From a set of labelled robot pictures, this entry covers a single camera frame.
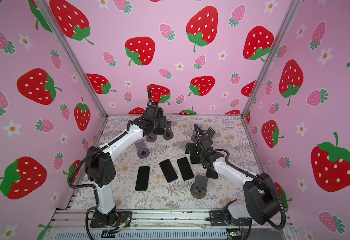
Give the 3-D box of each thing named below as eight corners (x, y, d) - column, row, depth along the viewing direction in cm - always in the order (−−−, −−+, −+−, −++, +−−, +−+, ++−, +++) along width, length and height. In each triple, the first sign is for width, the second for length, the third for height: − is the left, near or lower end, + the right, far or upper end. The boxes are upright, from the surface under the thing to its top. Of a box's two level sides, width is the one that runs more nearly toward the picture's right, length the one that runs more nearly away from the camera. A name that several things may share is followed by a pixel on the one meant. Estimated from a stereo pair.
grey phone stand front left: (139, 159, 98) (137, 155, 93) (136, 147, 104) (134, 142, 99) (150, 156, 100) (149, 151, 95) (147, 143, 106) (145, 138, 101)
